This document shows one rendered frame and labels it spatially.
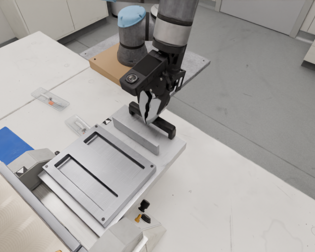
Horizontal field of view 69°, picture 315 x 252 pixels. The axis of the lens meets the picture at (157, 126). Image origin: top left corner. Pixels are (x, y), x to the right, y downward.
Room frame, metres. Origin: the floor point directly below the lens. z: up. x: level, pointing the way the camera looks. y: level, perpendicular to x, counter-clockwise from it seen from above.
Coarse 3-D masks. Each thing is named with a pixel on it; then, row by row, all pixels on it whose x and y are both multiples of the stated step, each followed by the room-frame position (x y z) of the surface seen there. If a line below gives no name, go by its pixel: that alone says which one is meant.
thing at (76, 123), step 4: (72, 116) 0.60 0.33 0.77; (76, 116) 0.60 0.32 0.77; (68, 120) 0.58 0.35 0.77; (72, 120) 0.58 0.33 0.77; (76, 120) 0.58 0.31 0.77; (80, 120) 0.58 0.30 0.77; (68, 124) 0.56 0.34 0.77; (72, 124) 0.56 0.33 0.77; (76, 124) 0.56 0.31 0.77; (80, 124) 0.56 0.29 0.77; (84, 124) 0.56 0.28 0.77; (72, 128) 0.54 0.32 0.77; (76, 128) 0.54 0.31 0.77; (80, 128) 0.54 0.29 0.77; (84, 128) 0.54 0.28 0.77; (88, 128) 0.54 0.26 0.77; (76, 132) 0.52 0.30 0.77; (80, 132) 0.52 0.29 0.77; (84, 132) 0.52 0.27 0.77
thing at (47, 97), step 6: (36, 90) 0.75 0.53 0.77; (42, 90) 0.75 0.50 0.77; (36, 96) 0.72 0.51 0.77; (42, 96) 0.72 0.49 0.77; (48, 96) 0.72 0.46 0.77; (54, 96) 0.72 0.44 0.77; (48, 102) 0.68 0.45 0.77; (54, 102) 0.68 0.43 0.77; (60, 102) 0.68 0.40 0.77; (66, 102) 0.68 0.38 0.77; (60, 108) 0.65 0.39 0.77
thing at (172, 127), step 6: (132, 102) 0.44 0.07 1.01; (132, 108) 0.43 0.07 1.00; (138, 108) 0.42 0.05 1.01; (138, 114) 0.42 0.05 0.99; (156, 120) 0.38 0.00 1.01; (162, 120) 0.38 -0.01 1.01; (162, 126) 0.37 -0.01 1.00; (168, 126) 0.36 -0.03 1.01; (174, 126) 0.36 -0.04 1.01; (168, 132) 0.35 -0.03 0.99; (174, 132) 0.36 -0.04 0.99
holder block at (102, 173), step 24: (72, 144) 0.32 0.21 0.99; (96, 144) 0.33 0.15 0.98; (120, 144) 0.32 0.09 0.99; (48, 168) 0.25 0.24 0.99; (72, 168) 0.26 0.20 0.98; (96, 168) 0.25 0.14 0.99; (120, 168) 0.26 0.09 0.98; (144, 168) 0.25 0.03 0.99; (72, 192) 0.20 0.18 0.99; (96, 192) 0.20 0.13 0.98; (120, 192) 0.20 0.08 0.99; (96, 216) 0.15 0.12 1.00
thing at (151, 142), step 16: (128, 112) 0.44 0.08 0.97; (112, 128) 0.39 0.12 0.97; (128, 128) 0.36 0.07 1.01; (144, 128) 0.39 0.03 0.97; (128, 144) 0.33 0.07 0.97; (144, 144) 0.33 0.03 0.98; (160, 144) 0.33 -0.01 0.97; (176, 144) 0.33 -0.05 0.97; (160, 160) 0.29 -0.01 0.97; (48, 176) 0.24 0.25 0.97; (160, 176) 0.26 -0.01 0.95; (64, 192) 0.21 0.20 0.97; (144, 192) 0.21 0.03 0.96; (80, 208) 0.17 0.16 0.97; (128, 208) 0.17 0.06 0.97; (96, 224) 0.14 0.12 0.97; (112, 224) 0.14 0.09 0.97
